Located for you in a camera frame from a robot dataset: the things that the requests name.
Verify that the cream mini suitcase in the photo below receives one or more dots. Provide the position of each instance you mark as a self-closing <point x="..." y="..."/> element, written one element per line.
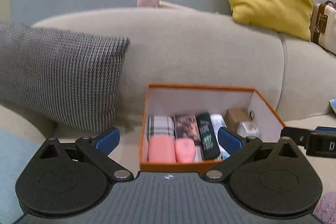
<point x="322" y="26"/>

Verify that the brown cardboard box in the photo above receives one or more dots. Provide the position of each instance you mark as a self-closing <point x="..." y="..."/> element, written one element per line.
<point x="234" y="116"/>

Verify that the houndstooth cushion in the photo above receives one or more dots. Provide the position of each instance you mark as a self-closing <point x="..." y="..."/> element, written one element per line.
<point x="70" y="77"/>

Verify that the pink fluffy toy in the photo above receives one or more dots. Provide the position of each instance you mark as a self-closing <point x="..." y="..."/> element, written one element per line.
<point x="160" y="4"/>

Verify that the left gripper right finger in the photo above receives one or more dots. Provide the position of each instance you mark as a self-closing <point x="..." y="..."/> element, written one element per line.
<point x="241" y="151"/>

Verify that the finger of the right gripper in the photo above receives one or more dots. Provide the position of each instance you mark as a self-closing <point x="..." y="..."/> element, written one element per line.
<point x="323" y="128"/>
<point x="299" y="135"/>

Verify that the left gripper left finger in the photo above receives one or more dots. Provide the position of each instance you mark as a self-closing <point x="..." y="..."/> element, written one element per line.
<point x="96" y="151"/>

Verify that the dark Clear shampoo bottle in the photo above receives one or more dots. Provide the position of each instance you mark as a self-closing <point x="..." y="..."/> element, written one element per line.
<point x="209" y="146"/>

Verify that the purple fluffy blanket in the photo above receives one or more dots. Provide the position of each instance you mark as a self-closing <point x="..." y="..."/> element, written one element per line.
<point x="325" y="209"/>

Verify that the plaid round compact case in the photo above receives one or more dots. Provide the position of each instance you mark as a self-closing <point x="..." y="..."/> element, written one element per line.
<point x="160" y="125"/>

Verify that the blue patterned cushion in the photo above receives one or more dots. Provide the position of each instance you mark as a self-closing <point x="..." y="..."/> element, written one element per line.
<point x="332" y="103"/>

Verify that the light blue cushion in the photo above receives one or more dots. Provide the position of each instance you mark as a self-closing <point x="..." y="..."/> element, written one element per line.
<point x="16" y="152"/>

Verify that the pink pump bottle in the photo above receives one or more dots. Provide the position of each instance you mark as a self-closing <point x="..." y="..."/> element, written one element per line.
<point x="185" y="150"/>

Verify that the orange cardboard box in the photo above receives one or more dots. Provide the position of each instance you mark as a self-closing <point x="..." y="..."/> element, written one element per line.
<point x="171" y="100"/>

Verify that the clear cube box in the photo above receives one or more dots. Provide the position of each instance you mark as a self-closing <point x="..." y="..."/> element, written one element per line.
<point x="248" y="128"/>

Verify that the pink cylindrical bottle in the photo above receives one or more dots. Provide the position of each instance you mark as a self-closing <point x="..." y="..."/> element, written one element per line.
<point x="162" y="149"/>

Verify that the illustrated card box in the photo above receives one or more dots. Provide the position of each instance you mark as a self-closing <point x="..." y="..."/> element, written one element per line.
<point x="186" y="127"/>

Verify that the beige sofa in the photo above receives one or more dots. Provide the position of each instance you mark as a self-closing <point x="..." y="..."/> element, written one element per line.
<point x="171" y="46"/>

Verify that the white labelled bottle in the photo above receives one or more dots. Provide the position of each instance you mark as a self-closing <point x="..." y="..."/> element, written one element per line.
<point x="218" y="122"/>

